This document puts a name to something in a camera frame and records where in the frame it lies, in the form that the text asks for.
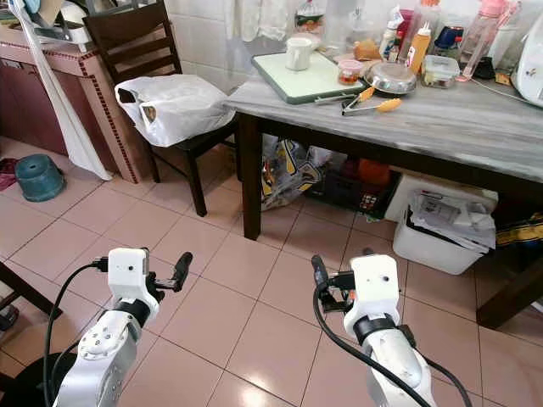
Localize black plastic crate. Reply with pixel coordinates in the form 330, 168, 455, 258
308, 157, 397, 218

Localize printed yellow blue bag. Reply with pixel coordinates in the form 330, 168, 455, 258
258, 136, 325, 212

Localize white bin with papers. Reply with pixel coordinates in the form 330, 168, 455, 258
392, 187, 499, 276

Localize dark wooden stool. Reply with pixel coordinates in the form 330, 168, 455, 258
0, 259, 66, 333

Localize white plastic bag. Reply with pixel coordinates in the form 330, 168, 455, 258
115, 75, 236, 150

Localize teal plastic stool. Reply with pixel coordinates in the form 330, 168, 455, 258
14, 153, 67, 204

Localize plain steel tongs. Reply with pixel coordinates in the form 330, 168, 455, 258
314, 92, 355, 107

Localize marble-top wooden table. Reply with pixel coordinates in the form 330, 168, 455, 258
224, 49, 543, 330

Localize green-rimmed cutting board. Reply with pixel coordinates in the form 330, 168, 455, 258
251, 51, 372, 106

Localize red floor cloth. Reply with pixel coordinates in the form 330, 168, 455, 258
0, 158, 20, 191

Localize white hanging cloth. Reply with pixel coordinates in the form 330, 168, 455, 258
7, 0, 114, 181

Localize small clear sauce cup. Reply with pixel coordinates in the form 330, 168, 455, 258
337, 59, 365, 86

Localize stainless steel bowl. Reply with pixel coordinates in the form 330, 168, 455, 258
362, 61, 420, 97

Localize white mug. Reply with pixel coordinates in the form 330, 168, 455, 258
285, 36, 317, 73

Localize brown tiled kitchen counter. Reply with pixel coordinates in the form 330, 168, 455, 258
0, 24, 151, 185

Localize brown bread bag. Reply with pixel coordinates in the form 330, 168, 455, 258
353, 37, 384, 63

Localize clear plastic food container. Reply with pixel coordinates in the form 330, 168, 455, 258
421, 55, 462, 91

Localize dark wooden chair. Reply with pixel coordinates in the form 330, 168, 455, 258
83, 1, 244, 218

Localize orange squeeze bottle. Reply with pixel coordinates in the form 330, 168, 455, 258
406, 22, 434, 75

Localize white red-label bottle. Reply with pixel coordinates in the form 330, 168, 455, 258
378, 6, 405, 58

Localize clear snack bag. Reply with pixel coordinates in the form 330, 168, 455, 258
294, 0, 327, 40

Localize white hanging towel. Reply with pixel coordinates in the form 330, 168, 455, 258
225, 0, 289, 44

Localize blue-lidded jar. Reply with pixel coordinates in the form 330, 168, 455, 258
433, 25, 466, 60

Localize dish rack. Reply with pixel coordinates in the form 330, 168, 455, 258
19, 0, 92, 52

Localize pink-capped water bottle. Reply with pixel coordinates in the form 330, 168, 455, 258
456, 0, 512, 84

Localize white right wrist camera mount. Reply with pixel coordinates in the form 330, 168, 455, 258
343, 253, 402, 337

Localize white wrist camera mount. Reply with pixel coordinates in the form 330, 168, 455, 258
343, 253, 402, 337
108, 248, 161, 325

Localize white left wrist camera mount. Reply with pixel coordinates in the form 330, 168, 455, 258
108, 248, 161, 325

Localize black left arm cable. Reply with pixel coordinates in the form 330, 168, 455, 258
42, 261, 111, 407

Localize orange-handled steel tongs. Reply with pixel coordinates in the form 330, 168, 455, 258
340, 85, 402, 118

